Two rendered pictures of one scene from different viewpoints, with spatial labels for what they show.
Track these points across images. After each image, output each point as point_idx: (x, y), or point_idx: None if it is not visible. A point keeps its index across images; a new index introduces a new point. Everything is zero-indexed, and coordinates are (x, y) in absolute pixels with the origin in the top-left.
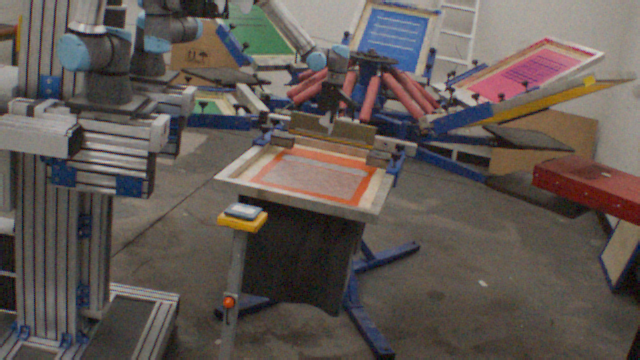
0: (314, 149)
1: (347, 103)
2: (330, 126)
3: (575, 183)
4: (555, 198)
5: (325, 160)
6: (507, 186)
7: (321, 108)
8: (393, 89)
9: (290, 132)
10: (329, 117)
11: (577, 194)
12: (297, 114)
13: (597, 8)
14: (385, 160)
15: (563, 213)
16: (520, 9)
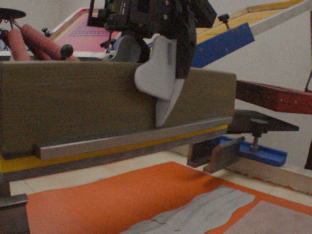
0: (31, 184)
1: (203, 5)
2: (178, 91)
3: (306, 97)
4: (261, 119)
5: (124, 211)
6: (238, 123)
7: (147, 21)
8: (40, 41)
9: (10, 173)
10: (166, 56)
11: (307, 107)
12: (33, 71)
13: (43, 17)
14: (238, 143)
15: (295, 128)
16: (2, 25)
